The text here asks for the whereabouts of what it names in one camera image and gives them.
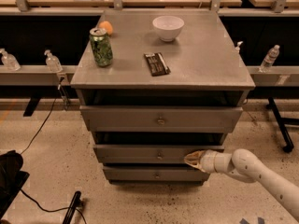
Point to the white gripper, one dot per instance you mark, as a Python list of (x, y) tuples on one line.
[(209, 160)]

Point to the grey drawer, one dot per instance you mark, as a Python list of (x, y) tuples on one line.
[(131, 173), (153, 148), (160, 119)]

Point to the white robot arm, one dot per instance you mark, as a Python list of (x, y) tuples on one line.
[(244, 166)]

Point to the grey bottom drawer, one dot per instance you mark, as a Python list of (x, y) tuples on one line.
[(131, 173)]

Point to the grey metal drawer cabinet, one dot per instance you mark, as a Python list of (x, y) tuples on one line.
[(205, 68)]

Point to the grey top drawer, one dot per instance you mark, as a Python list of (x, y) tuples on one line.
[(160, 119)]

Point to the black table leg right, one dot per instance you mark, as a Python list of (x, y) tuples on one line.
[(282, 123)]

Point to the black snack bar packet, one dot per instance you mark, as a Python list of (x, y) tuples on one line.
[(156, 64)]

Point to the small pump bottle behind cabinet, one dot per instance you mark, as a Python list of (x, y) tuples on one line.
[(238, 46)]

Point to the clear water bottle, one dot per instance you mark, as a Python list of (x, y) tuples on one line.
[(269, 59)]

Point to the black bar on floor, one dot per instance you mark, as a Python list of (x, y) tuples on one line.
[(72, 207)]

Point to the white bowl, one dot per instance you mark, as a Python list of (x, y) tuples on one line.
[(168, 27)]

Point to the green soda can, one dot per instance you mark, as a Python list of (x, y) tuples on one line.
[(102, 50)]

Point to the orange fruit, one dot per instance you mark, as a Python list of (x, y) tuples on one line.
[(107, 26)]

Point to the clear sanitizer pump bottle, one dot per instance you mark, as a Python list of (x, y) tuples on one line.
[(52, 62)]

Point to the black object lower left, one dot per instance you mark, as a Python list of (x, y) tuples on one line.
[(12, 178)]

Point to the clear sanitizer bottle far left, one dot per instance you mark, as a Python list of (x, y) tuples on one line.
[(9, 61)]

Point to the grey bench rail right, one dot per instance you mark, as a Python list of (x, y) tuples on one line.
[(277, 76)]

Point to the grey bench rail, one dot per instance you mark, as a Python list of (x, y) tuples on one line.
[(277, 76), (28, 75)]

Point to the grey bench rail left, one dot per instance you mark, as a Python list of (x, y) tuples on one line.
[(28, 75)]

